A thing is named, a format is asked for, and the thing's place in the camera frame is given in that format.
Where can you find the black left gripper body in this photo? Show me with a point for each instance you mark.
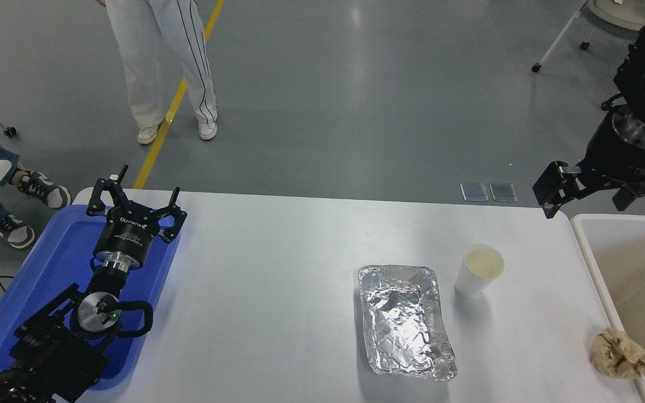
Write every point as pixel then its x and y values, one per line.
pixel 126 235

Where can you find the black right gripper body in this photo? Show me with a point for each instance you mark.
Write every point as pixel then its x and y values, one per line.
pixel 625 162

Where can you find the white paper cup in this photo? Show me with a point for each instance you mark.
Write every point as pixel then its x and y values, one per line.
pixel 476 274

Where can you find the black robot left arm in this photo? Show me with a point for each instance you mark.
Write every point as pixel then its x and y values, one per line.
pixel 54 347

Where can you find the metal floor plate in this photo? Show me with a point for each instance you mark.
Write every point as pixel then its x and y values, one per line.
pixel 474 192
pixel 503 192

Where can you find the seated person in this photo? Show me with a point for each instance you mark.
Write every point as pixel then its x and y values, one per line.
pixel 42 190

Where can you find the blue plastic tray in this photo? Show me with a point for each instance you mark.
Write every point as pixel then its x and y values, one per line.
pixel 59 252

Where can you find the large pale bin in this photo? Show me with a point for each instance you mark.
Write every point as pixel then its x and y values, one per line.
pixel 641 280

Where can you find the standing person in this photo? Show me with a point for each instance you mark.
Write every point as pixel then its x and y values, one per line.
pixel 143 56

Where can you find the white wheeled chair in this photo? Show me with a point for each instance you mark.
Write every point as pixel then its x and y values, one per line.
pixel 613 14

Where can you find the crumpled tan paper ball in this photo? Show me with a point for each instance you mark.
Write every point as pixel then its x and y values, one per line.
pixel 616 352

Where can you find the silver foil tray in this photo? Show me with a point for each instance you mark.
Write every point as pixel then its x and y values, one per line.
pixel 403 324

